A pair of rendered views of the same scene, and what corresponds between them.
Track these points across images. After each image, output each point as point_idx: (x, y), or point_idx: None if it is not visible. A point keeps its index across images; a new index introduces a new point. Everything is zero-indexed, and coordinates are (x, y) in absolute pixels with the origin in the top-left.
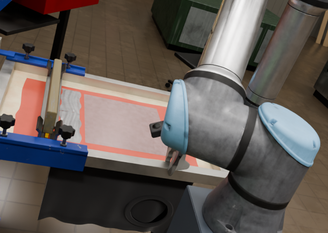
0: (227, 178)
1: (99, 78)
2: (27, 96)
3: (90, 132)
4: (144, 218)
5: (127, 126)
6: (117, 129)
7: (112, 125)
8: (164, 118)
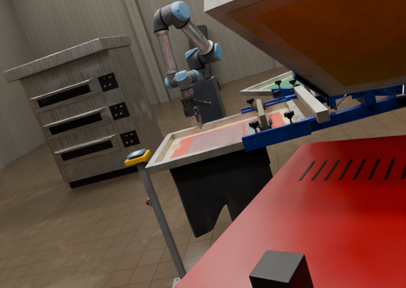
0: (205, 67)
1: (229, 143)
2: (281, 123)
3: (239, 127)
4: None
5: (215, 137)
6: (222, 134)
7: (225, 134)
8: (220, 51)
